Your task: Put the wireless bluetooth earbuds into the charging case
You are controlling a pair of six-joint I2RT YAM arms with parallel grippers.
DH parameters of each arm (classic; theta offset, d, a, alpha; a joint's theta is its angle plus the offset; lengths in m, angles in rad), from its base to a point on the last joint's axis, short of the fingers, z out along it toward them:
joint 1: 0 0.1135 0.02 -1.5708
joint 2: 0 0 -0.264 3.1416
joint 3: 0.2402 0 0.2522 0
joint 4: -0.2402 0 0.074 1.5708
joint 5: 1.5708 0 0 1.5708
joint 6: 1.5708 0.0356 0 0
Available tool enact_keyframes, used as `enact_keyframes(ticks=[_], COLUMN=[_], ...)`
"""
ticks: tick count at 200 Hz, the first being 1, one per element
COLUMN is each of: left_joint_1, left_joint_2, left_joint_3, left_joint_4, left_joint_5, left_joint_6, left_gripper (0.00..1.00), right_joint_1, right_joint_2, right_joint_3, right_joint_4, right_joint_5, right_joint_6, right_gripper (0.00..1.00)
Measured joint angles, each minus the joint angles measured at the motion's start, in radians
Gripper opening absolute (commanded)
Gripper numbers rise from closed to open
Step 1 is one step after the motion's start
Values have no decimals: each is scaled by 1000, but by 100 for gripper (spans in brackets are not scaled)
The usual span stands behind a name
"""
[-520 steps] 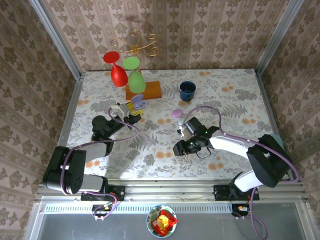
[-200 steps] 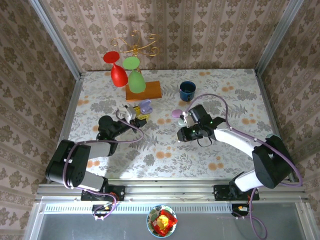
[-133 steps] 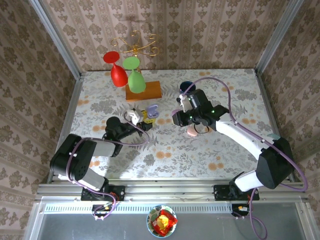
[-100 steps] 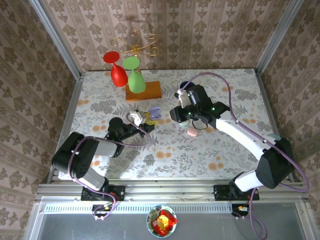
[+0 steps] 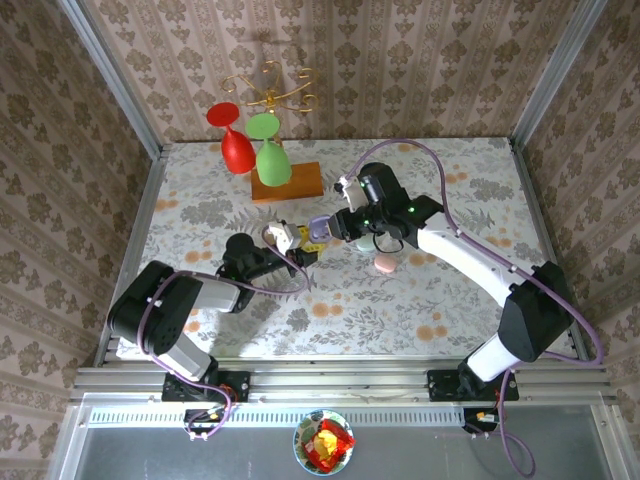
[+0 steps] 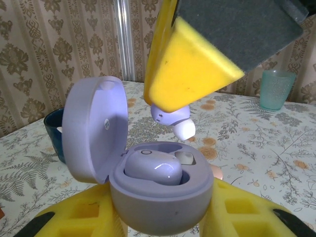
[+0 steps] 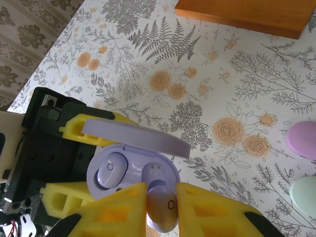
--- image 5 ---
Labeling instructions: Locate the gold glass rack wooden base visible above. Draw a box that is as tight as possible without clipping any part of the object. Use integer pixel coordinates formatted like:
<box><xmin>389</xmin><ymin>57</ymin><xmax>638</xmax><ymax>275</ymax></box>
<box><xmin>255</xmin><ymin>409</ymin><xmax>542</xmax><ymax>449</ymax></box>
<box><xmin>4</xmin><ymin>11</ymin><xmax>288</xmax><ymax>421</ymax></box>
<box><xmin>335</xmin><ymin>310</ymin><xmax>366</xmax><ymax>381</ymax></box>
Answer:
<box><xmin>219</xmin><ymin>59</ymin><xmax>325</xmax><ymax>204</ymax></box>

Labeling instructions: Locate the green wine glass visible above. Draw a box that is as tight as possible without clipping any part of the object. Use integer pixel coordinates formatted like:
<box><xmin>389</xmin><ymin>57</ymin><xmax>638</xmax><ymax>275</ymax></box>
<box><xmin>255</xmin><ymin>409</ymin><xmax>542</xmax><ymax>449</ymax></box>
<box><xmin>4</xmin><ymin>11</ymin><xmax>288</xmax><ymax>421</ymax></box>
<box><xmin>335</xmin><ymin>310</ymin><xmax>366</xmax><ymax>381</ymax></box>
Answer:
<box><xmin>244</xmin><ymin>112</ymin><xmax>293</xmax><ymax>188</ymax></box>

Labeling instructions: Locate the red wine glass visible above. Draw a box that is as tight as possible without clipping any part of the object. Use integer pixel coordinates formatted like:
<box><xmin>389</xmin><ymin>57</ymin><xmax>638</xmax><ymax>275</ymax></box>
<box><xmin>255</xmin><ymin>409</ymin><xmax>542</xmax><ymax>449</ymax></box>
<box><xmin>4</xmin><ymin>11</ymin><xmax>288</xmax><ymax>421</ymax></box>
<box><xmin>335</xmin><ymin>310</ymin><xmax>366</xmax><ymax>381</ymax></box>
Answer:
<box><xmin>205</xmin><ymin>101</ymin><xmax>257</xmax><ymax>175</ymax></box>

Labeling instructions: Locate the floral tablecloth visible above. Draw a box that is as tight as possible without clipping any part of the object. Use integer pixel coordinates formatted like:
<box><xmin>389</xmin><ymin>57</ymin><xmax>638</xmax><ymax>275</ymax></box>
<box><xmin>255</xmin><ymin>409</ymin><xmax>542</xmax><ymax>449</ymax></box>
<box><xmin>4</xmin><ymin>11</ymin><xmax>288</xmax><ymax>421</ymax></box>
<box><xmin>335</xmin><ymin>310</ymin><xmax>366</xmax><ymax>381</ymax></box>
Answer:
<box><xmin>115</xmin><ymin>137</ymin><xmax>589</xmax><ymax>359</ymax></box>

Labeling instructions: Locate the black power connector box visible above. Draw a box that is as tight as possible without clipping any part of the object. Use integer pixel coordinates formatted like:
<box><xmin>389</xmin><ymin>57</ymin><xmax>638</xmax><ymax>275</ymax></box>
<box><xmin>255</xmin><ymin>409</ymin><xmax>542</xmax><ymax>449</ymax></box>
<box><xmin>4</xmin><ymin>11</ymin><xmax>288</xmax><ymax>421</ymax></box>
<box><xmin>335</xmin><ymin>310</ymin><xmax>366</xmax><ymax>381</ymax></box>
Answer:
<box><xmin>462</xmin><ymin>407</ymin><xmax>501</xmax><ymax>434</ymax></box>
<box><xmin>183</xmin><ymin>408</ymin><xmax>227</xmax><ymax>434</ymax></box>

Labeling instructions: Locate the patterned bowl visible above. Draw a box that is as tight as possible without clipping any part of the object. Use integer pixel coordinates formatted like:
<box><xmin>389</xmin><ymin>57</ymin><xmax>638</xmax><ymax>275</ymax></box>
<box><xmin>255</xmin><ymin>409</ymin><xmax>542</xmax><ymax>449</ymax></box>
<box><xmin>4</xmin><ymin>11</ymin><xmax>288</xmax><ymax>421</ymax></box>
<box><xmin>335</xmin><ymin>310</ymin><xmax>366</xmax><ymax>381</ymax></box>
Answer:
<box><xmin>292</xmin><ymin>408</ymin><xmax>357</xmax><ymax>475</ymax></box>

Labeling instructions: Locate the red snack packet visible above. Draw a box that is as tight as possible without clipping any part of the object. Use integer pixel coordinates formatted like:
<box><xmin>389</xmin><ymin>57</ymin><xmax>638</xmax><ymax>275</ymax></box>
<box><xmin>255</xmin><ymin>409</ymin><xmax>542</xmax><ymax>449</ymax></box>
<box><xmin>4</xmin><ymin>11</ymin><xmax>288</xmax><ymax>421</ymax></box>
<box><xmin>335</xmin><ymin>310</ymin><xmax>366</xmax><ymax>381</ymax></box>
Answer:
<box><xmin>303</xmin><ymin>418</ymin><xmax>357</xmax><ymax>472</ymax></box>

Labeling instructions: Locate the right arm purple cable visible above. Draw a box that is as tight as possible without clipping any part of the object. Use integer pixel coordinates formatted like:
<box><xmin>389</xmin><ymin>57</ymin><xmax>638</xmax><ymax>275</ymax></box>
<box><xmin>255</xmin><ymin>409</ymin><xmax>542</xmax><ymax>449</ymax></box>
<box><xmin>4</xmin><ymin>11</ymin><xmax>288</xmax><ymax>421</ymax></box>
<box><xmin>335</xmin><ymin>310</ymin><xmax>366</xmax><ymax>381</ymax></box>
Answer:
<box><xmin>343</xmin><ymin>139</ymin><xmax>605</xmax><ymax>479</ymax></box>

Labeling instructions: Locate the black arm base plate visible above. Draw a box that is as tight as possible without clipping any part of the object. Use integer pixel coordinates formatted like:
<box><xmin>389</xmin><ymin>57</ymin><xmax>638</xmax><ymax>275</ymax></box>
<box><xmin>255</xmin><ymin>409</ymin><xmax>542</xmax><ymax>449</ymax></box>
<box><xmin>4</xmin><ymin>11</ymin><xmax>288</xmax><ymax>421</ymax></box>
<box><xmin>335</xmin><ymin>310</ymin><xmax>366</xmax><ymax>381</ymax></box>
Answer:
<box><xmin>162</xmin><ymin>370</ymin><xmax>251</xmax><ymax>403</ymax></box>
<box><xmin>427</xmin><ymin>368</ymin><xmax>520</xmax><ymax>402</ymax></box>

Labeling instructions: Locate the aluminium frame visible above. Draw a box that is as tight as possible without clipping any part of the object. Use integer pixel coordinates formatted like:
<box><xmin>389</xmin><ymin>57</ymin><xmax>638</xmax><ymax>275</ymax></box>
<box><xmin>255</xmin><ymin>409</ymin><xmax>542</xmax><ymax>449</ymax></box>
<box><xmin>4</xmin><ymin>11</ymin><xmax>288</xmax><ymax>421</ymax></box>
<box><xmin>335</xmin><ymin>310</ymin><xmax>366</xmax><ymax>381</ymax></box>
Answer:
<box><xmin>52</xmin><ymin>0</ymin><xmax>621</xmax><ymax>416</ymax></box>

